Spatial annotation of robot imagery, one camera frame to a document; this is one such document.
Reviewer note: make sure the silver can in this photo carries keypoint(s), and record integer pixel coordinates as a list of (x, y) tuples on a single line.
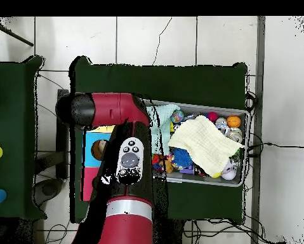
[(235, 134)]

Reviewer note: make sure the large blue spiky ball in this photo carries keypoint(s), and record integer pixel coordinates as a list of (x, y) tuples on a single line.
[(182, 157)]

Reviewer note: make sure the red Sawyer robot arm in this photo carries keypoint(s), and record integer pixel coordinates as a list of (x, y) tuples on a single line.
[(116, 109)]

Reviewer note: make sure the dark green side table cloth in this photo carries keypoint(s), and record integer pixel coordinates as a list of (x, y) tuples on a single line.
[(12, 114)]

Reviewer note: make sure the shallow silver mesh bin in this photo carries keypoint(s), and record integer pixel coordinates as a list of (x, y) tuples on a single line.
[(217, 181)]

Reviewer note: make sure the cream yellow cloth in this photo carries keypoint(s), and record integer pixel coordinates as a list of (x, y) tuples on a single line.
[(205, 145)]

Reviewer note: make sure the orange ball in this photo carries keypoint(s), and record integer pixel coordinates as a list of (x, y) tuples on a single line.
[(233, 121)]

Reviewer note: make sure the light blue cloth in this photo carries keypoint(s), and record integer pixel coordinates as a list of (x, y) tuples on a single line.
[(165, 117)]

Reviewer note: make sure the wooden box with three holes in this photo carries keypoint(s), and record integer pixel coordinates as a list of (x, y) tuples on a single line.
[(89, 152)]

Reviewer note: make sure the globe print ball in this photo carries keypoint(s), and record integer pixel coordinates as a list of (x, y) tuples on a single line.
[(177, 116)]

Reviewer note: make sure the black tripod leg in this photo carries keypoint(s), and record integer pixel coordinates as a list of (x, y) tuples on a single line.
[(14, 35)]

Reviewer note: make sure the yellow ball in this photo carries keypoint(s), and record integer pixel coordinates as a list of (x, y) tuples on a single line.
[(217, 175)]

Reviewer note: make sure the white ball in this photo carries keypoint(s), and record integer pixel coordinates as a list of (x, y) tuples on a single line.
[(229, 173)]

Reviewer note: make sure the brown teddy plush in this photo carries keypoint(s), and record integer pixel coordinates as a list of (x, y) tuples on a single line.
[(168, 165)]

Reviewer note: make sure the pink spiky ball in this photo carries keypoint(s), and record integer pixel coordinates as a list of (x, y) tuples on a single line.
[(212, 116)]

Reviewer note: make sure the grey round floor base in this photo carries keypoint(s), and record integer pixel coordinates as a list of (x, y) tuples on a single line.
[(48, 189)]

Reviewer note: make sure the yellow toy wedge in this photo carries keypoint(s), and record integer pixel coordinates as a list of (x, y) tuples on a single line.
[(171, 127)]

